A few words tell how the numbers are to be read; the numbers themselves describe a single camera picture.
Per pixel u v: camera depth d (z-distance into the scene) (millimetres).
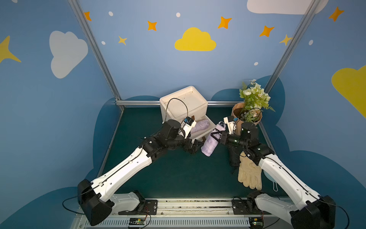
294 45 823
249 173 861
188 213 736
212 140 718
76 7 681
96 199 375
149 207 739
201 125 934
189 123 596
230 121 675
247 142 583
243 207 738
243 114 964
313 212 383
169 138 524
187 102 964
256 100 857
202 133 889
